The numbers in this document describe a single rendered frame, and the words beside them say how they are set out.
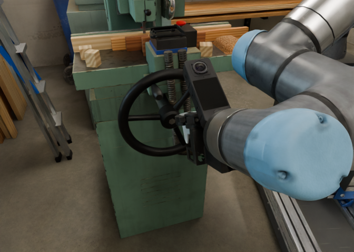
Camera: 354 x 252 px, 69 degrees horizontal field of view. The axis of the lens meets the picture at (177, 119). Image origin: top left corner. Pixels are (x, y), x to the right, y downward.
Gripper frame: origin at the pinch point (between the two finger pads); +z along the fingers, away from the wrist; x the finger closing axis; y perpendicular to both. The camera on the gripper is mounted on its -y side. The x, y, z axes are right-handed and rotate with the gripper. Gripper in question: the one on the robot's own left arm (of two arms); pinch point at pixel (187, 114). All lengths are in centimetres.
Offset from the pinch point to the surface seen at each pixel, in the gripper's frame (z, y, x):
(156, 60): 19.3, -14.4, -1.5
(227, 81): 201, -12, 106
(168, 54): 17.1, -15.6, 1.7
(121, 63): 32.9, -16.7, -10.4
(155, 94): 8.1, -5.1, -4.8
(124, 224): 70, 54, -18
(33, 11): 252, -110, -82
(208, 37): 43, -25, 24
